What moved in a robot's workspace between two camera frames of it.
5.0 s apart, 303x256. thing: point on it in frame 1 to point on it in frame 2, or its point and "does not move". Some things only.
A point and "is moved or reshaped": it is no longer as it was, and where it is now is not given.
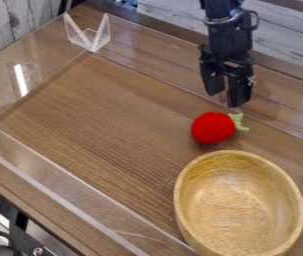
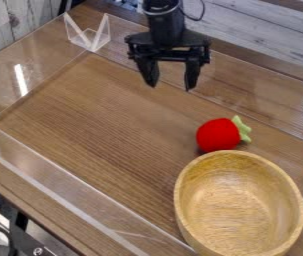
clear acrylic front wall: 45,190 does not move
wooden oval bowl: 240,206 does not move
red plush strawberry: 214,127 is moved or reshaped
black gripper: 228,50 to 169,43
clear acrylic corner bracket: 89,39 does not move
